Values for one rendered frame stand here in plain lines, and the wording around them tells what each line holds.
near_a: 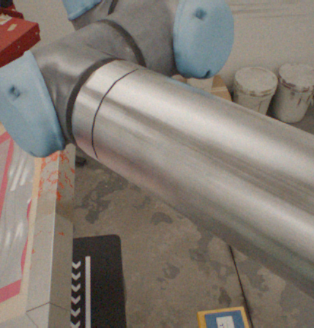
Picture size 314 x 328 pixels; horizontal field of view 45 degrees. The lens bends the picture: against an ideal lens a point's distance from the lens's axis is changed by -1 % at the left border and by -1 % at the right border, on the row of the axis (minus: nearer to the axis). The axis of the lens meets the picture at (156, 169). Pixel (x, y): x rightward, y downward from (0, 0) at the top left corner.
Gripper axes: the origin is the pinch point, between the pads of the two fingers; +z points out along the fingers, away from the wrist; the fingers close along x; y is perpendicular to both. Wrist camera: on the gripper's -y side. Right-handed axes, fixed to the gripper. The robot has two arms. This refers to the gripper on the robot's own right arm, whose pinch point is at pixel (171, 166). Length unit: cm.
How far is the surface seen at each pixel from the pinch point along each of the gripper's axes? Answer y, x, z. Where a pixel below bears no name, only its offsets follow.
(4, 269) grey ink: 15.3, -26.7, -5.7
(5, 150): -13.7, -32.4, -3.8
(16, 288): 19.1, -23.9, -6.0
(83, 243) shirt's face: -20, -38, 45
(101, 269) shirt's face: -10, -33, 46
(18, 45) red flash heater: -121, -62, 25
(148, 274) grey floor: -54, -44, 142
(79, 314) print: 3, -39, 45
